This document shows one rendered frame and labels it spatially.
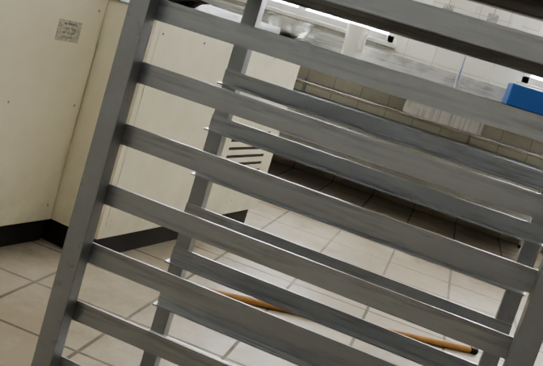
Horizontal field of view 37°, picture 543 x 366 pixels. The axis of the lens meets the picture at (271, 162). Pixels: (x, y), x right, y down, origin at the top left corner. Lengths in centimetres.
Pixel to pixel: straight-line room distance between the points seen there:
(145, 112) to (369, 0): 168
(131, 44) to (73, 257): 31
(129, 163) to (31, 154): 32
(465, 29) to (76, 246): 60
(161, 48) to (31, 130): 48
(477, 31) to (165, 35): 170
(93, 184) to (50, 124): 146
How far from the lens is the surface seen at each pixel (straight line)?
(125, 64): 112
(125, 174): 268
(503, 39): 103
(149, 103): 266
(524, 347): 104
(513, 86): 513
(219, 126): 154
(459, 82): 562
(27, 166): 259
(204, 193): 157
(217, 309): 113
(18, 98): 246
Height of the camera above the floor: 89
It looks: 9 degrees down
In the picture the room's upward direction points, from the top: 17 degrees clockwise
